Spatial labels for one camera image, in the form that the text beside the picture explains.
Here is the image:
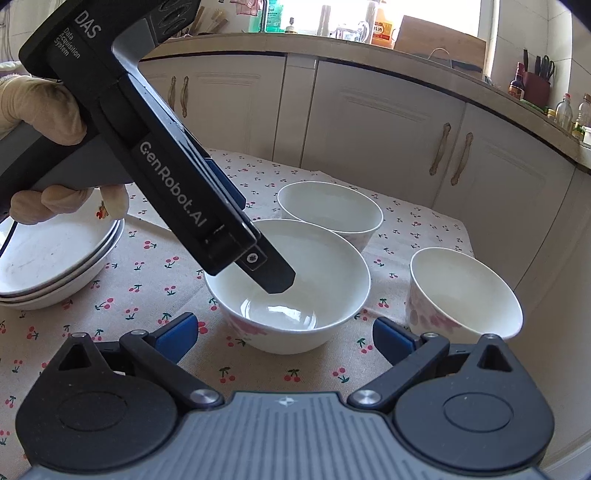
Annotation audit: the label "bronze cabinet handle right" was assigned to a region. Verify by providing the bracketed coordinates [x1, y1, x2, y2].
[180, 76, 189, 118]

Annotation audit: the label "bronze cabinet handle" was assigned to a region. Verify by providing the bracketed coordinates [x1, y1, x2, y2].
[429, 122, 452, 176]
[167, 76, 176, 111]
[180, 76, 189, 118]
[450, 132, 474, 186]

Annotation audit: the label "wooden cutting board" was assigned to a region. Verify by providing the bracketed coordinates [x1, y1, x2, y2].
[394, 16, 487, 69]

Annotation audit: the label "left gloved hand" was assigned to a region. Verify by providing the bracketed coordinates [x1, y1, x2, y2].
[0, 74, 130, 226]

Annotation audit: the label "orange juice bottle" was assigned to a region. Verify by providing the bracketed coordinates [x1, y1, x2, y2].
[370, 0, 397, 49]

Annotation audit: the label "cream kitchen cabinets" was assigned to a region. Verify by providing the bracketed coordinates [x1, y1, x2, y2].
[140, 34, 590, 467]

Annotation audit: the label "white plate with fruit print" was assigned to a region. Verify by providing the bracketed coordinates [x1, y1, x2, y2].
[1, 190, 121, 298]

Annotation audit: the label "cherry print tablecloth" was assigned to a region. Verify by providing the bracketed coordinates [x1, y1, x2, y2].
[0, 148, 477, 480]

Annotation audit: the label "bronze cabinet handle left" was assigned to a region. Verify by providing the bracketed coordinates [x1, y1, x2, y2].
[167, 76, 176, 111]

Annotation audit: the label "knife block with knives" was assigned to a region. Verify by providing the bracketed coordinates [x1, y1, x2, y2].
[523, 49, 555, 109]

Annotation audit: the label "lower white plate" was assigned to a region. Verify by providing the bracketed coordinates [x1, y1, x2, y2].
[1, 220, 124, 311]

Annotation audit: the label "dark sauce bottle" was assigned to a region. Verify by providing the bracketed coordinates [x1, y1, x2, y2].
[508, 62, 525, 100]

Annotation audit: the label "white bowl pink flowers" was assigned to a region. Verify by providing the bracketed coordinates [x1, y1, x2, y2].
[406, 247, 524, 344]

